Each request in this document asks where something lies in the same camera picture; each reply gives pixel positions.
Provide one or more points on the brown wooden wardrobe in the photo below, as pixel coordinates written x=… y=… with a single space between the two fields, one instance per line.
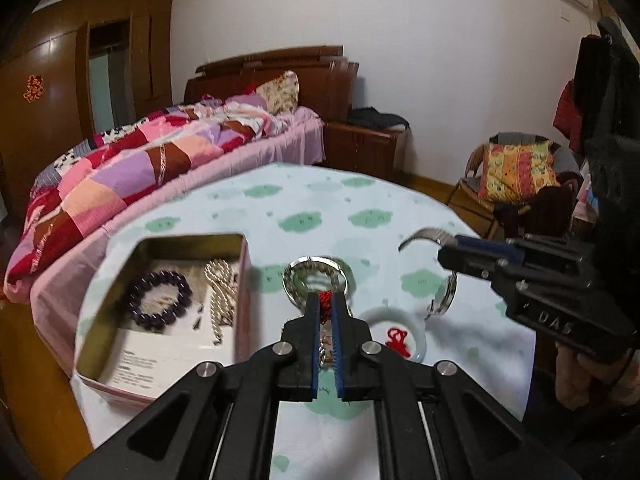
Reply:
x=60 y=110

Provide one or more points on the silver metal wristwatch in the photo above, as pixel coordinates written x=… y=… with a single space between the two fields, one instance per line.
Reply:
x=430 y=234

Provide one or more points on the hanging red garment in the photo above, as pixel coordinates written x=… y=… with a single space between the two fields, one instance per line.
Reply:
x=567 y=115

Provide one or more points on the patchwork quilt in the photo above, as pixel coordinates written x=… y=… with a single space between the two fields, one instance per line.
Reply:
x=125 y=170

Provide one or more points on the floral pillow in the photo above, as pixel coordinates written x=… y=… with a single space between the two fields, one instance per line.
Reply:
x=279 y=91

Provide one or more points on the dark clothes pile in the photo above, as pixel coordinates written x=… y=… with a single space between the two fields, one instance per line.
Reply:
x=377 y=119

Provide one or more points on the wicker chair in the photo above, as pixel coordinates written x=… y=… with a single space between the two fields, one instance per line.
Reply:
x=470 y=180

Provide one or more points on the wooden nightstand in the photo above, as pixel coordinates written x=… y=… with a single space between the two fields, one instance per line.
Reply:
x=360 y=150

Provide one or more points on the wooden headboard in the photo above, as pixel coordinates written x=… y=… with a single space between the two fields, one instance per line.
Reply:
x=320 y=80

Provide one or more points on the person's right hand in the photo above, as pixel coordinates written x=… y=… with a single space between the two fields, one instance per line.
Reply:
x=582 y=380

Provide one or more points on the pink metal tin box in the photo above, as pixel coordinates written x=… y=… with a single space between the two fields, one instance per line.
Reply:
x=107 y=305

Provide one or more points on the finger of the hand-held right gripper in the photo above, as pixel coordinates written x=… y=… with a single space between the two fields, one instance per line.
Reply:
x=487 y=246
x=465 y=262

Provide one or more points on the bed with pink sheet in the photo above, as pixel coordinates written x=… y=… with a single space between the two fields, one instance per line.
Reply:
x=240 y=160

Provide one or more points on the orange floral cushion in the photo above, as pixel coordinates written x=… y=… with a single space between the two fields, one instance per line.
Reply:
x=517 y=172

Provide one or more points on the white printed paper card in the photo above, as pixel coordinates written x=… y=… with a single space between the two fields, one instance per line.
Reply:
x=150 y=355

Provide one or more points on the hanging dark coat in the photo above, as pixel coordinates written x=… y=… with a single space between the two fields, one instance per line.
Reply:
x=590 y=90

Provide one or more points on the white jade bangle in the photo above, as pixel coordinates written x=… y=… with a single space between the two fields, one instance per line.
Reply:
x=390 y=311

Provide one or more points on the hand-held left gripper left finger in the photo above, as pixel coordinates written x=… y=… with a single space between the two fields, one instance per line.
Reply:
x=313 y=345

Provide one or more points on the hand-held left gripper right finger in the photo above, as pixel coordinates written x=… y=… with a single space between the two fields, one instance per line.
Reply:
x=340 y=345

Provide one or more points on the red paper decoration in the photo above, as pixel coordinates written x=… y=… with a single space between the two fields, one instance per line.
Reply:
x=33 y=88

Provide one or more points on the small silver framed mirror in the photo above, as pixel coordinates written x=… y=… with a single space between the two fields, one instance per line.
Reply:
x=299 y=272

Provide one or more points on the red knot ornament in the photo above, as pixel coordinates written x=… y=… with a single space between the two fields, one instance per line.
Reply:
x=398 y=340

